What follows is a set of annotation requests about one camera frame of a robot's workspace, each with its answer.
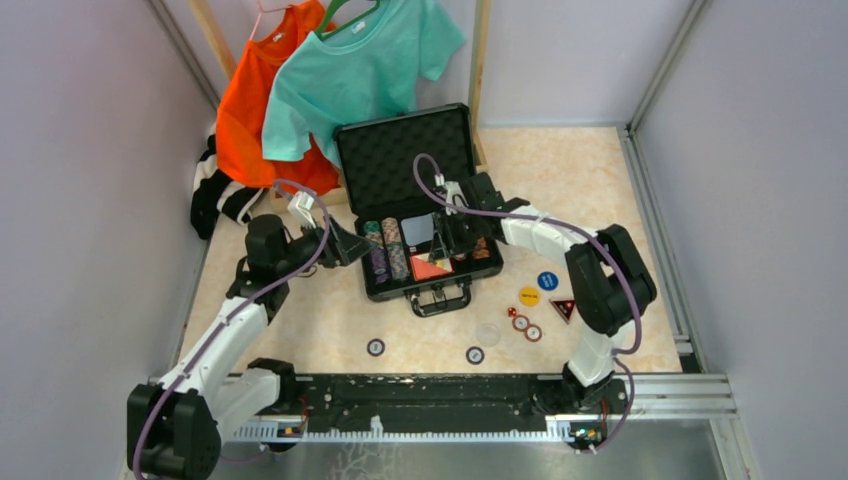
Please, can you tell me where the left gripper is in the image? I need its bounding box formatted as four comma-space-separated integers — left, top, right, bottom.
276, 213, 376, 277

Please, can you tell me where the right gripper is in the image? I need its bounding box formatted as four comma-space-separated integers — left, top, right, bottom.
429, 206, 483, 262

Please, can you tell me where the red playing card box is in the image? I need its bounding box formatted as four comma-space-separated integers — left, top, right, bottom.
409, 253, 454, 281

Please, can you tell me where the black poker set case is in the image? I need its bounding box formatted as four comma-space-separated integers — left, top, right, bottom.
333, 103, 503, 317

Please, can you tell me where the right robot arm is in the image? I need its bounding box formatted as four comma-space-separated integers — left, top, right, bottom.
423, 173, 657, 412

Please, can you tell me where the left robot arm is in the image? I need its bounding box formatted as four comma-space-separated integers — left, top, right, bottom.
126, 214, 376, 479

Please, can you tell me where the purple chip row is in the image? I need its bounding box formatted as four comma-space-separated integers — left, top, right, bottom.
370, 251, 391, 285

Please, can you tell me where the green blue chip row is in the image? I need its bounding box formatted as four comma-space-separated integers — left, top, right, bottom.
363, 220, 385, 262

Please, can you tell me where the blue backed card deck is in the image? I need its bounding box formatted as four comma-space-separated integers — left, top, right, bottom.
400, 213, 435, 246

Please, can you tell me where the orange red chip row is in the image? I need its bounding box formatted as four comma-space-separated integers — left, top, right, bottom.
472, 238, 491, 260

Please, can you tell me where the wooden clothes rack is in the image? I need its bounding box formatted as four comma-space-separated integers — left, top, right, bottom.
172, 1, 491, 172

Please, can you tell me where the yellow round button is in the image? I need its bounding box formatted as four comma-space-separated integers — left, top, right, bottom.
518, 286, 541, 307

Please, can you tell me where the purple chip on table left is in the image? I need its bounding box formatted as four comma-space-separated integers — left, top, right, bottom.
367, 338, 386, 357

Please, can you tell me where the purple chip on table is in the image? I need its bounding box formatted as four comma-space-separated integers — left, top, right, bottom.
367, 338, 386, 357
465, 346, 485, 365

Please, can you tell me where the blue round button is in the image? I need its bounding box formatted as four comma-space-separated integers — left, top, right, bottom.
537, 271, 560, 291

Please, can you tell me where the purple chip on table right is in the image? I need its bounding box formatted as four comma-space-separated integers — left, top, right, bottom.
465, 346, 485, 365

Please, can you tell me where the red white chip right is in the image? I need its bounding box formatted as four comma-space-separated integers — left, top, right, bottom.
524, 324, 543, 343

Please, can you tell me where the red black triangle marker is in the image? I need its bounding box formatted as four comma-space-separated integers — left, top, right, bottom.
549, 299, 576, 325

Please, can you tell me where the black white striped garment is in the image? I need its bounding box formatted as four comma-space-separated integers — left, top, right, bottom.
190, 123, 266, 240

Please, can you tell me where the orange t-shirt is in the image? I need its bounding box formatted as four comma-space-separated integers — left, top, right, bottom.
216, 1, 339, 195

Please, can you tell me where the teal t-shirt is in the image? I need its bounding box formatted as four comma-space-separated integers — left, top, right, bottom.
261, 1, 466, 166

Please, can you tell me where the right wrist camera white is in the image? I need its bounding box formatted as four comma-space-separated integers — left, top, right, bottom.
434, 173, 467, 215

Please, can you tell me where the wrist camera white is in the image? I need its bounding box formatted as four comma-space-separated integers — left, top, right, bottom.
434, 173, 467, 215
287, 191, 317, 229

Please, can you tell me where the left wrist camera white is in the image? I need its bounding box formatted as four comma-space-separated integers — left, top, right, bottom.
287, 191, 317, 229

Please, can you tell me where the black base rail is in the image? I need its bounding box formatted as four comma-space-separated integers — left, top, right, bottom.
259, 374, 628, 434

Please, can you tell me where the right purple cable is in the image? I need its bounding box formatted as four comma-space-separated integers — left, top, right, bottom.
411, 153, 644, 456

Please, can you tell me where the purple cable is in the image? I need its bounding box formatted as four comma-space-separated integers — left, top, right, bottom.
132, 178, 331, 480
411, 153, 644, 456

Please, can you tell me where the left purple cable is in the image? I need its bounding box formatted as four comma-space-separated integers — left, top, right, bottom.
132, 178, 331, 480

